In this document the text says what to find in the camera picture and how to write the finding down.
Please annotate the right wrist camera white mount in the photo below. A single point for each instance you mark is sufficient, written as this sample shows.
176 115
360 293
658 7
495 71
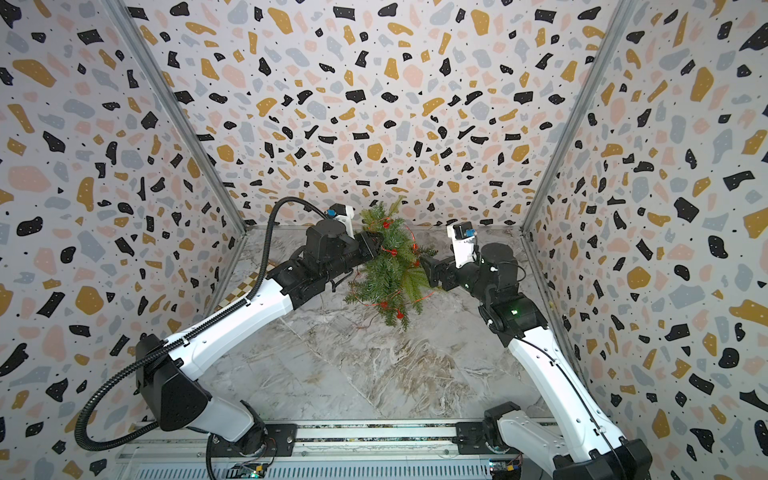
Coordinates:
463 242

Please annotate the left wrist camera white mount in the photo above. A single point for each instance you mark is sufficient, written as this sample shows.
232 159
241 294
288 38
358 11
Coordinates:
344 214

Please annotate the small green christmas tree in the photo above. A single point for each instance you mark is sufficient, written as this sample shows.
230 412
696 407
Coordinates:
393 264

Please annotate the checkered wooden board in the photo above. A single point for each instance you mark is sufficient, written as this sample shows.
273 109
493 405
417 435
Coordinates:
241 281

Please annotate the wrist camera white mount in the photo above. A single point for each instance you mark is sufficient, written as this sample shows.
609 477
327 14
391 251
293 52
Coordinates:
463 242
344 214

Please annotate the metal corner post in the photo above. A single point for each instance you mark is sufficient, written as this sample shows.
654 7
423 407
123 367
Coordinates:
616 26
121 18

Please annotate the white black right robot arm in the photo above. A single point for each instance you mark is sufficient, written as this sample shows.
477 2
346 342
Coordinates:
588 444

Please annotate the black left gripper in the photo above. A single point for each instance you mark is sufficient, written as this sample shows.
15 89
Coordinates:
363 240

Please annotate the metal corner post left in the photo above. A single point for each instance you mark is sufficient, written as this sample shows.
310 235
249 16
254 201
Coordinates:
121 18

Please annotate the metal base rail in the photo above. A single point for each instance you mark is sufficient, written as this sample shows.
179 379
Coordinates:
332 449

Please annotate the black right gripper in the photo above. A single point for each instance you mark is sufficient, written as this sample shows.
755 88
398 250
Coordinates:
439 269

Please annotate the metal corner post right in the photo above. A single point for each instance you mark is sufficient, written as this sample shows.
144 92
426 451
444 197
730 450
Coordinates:
616 26

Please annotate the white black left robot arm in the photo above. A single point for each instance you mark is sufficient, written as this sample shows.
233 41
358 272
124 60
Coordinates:
169 383

